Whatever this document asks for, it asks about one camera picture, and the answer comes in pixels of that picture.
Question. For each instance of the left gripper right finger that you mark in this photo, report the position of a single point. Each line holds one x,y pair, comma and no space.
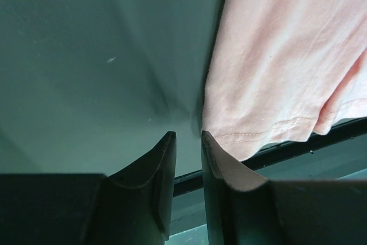
243,207

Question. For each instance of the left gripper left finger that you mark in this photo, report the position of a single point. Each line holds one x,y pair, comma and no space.
132,206

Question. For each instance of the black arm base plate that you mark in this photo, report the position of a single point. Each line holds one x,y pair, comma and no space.
281,152

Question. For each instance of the salmon pink t shirt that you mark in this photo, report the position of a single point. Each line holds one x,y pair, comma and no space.
284,69

